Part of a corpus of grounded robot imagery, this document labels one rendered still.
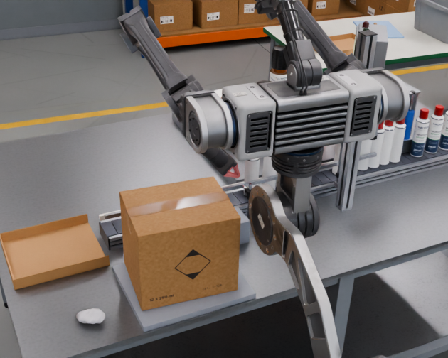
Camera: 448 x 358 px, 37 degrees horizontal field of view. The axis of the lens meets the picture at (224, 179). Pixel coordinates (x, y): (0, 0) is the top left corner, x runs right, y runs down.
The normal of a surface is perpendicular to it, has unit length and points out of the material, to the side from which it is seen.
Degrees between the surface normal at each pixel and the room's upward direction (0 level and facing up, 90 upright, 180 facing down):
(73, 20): 90
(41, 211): 0
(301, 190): 90
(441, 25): 95
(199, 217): 0
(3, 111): 0
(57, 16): 90
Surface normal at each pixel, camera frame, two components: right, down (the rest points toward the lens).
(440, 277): 0.02, -0.85
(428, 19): -0.91, 0.27
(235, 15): 0.38, 0.49
